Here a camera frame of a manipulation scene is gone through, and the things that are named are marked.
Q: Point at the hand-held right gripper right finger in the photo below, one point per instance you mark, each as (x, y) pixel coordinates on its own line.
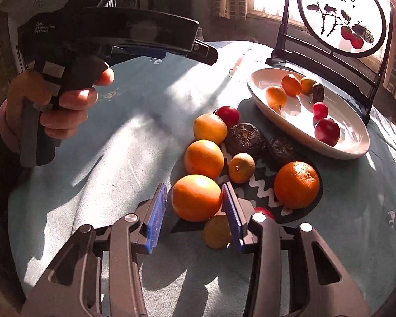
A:
(231, 214)

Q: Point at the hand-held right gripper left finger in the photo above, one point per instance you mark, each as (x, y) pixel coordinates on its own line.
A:
(156, 218)

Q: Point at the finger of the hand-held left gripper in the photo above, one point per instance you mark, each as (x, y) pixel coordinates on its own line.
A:
(142, 52)
(204, 52)

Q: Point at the yellow lemon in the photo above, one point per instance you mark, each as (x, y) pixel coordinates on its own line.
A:
(217, 233)

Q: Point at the small yellow-green tangerine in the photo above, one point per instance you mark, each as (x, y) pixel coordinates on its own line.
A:
(241, 167)

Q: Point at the medium orange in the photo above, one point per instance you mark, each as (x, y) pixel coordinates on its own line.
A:
(204, 159)

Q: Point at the large bumpy orange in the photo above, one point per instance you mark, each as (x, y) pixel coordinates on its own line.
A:
(297, 185)

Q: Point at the yellow orange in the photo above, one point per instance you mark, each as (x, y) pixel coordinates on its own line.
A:
(210, 128)

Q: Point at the dark brown dried tangerine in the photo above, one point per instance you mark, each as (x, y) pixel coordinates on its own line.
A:
(246, 138)
(280, 152)
(317, 93)

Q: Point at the white oval plate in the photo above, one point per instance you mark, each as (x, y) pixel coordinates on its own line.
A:
(293, 120)

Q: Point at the person's left hand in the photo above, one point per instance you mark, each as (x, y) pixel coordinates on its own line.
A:
(76, 100)

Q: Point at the yellow-orange kumquat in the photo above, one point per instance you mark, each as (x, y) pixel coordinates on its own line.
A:
(276, 96)

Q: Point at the small orange tangerine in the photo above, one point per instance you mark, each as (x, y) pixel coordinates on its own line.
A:
(291, 85)

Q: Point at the small yellow citrus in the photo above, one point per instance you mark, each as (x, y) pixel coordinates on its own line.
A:
(307, 85)

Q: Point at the large red plum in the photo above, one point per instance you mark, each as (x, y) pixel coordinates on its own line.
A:
(327, 131)

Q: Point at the small red plum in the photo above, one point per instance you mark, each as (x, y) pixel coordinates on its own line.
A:
(320, 110)

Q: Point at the persimmon painting table screen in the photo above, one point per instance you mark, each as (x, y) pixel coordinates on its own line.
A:
(336, 6)

